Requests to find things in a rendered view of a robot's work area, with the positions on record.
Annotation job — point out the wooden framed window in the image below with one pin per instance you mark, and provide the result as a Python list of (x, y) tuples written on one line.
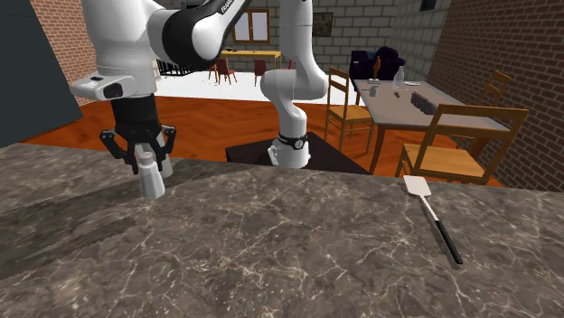
[(251, 26)]

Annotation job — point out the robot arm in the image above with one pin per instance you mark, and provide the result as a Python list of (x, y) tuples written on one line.
[(123, 39)]

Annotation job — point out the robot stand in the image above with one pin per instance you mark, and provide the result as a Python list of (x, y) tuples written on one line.
[(335, 159)]

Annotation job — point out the grey dining table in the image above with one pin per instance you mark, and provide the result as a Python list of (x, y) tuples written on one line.
[(396, 112)]

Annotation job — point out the white shaker with grey cap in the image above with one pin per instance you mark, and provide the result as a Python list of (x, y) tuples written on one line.
[(152, 185)]

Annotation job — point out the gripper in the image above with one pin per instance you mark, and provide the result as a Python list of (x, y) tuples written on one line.
[(134, 116)]

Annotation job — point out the dark blue armchair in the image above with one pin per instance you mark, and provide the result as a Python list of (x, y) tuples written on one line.
[(387, 59)]

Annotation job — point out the wooden chair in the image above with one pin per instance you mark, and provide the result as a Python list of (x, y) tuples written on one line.
[(348, 112), (445, 160), (495, 86)]

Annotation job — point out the yellow wooden table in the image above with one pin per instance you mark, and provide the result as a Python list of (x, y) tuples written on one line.
[(255, 53)]

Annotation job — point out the red chair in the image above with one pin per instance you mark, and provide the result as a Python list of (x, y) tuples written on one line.
[(260, 67), (224, 68)]

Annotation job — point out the dark wall picture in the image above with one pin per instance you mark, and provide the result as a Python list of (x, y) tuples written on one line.
[(322, 24)]

